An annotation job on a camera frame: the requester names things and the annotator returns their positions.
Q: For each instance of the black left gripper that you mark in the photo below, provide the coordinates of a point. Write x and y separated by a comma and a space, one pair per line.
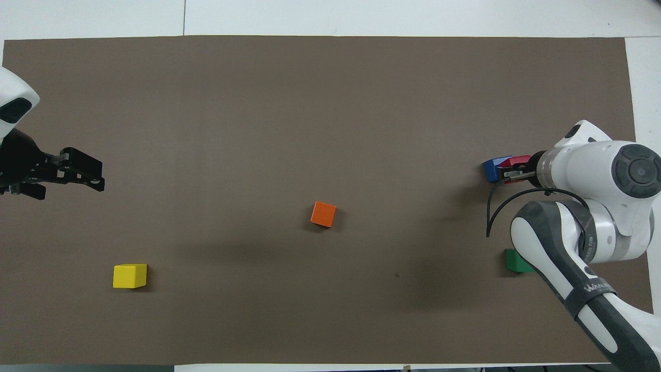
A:
18, 155

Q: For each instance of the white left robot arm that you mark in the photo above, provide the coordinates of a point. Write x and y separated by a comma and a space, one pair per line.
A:
15, 88

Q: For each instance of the orange cube block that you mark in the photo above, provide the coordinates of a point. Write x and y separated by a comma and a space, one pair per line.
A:
323, 214

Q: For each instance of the blue cube block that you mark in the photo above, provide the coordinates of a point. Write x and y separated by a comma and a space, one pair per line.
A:
490, 170

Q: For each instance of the green cube block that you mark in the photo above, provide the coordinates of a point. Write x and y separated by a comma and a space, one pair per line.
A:
514, 262

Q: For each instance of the brown table mat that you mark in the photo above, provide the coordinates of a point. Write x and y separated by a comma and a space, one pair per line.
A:
310, 103

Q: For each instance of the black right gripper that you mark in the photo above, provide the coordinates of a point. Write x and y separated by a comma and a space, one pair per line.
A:
533, 168

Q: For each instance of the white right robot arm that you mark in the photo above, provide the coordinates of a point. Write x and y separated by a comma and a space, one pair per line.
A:
594, 155

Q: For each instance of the red cube block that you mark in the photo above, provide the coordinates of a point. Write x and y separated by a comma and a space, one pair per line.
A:
516, 160

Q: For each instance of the yellow cube block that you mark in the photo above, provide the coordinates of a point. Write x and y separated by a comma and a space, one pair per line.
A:
129, 276

